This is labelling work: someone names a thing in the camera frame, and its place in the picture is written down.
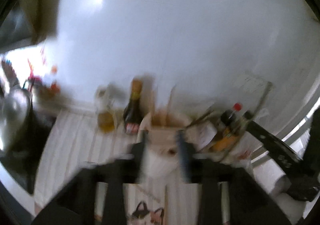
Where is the black induction cooktop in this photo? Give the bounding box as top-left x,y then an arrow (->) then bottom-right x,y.
1,111 -> 56,195

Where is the dark soy sauce bottle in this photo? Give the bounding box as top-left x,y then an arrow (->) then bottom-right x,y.
123,78 -> 143,135

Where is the red capped sauce bottle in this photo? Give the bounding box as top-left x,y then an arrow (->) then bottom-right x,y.
220,103 -> 242,135

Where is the striped table mat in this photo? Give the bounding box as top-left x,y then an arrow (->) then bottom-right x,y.
34,111 -> 200,224

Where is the white utensil holder canister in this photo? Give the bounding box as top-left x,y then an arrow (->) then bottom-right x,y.
137,111 -> 191,179

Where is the clear oil jug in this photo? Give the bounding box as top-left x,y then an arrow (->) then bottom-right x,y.
94,84 -> 118,134

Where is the steel pot with lid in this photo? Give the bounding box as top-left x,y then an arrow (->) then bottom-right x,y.
1,85 -> 32,155

